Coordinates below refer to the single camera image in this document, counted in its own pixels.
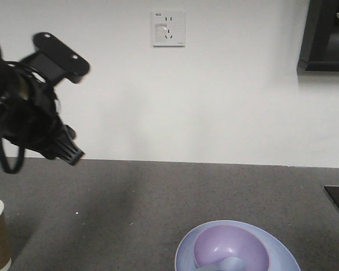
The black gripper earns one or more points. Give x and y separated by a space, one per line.
29 116

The purple plastic bowl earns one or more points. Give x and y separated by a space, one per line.
216 243

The light blue plastic spoon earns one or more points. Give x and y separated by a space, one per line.
228 264

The light blue plastic plate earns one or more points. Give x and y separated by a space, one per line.
280 257

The black range hood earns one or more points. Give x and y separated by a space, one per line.
320 43

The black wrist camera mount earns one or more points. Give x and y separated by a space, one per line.
55 60

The white wall power socket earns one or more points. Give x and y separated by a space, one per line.
168 28

